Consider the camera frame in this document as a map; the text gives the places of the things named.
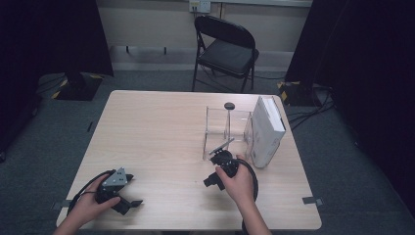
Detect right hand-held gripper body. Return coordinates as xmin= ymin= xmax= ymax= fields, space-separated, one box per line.
xmin=207 ymin=137 xmax=240 ymax=179

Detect clear acrylic book rack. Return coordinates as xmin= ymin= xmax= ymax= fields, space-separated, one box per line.
xmin=202 ymin=105 xmax=282 ymax=167

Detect person's left hand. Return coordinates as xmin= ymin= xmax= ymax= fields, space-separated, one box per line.
xmin=67 ymin=173 xmax=122 ymax=228

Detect black folding chair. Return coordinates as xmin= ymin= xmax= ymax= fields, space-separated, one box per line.
xmin=191 ymin=15 xmax=260 ymax=94

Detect person's right hand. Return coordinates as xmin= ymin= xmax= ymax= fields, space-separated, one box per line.
xmin=214 ymin=155 xmax=256 ymax=207

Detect black stand base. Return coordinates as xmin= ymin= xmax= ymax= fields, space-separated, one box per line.
xmin=276 ymin=80 xmax=317 ymax=108
xmin=51 ymin=71 xmax=106 ymax=102

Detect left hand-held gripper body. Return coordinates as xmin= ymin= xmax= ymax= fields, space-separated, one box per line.
xmin=95 ymin=166 xmax=132 ymax=216

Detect white book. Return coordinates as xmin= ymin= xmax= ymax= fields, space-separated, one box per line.
xmin=251 ymin=95 xmax=288 ymax=169

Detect white wall socket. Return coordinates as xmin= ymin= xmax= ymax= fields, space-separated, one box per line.
xmin=188 ymin=0 xmax=212 ymax=15

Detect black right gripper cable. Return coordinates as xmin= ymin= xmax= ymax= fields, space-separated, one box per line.
xmin=236 ymin=158 xmax=260 ymax=235

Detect black floor cables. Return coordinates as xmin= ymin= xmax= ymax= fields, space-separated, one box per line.
xmin=286 ymin=85 xmax=337 ymax=131

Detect dark curtain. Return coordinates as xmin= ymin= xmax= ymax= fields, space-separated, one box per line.
xmin=0 ymin=0 xmax=115 ymax=155
xmin=285 ymin=0 xmax=415 ymax=212

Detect grey tape strip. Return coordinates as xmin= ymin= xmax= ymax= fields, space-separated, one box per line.
xmin=51 ymin=199 xmax=79 ymax=211
xmin=301 ymin=196 xmax=324 ymax=207

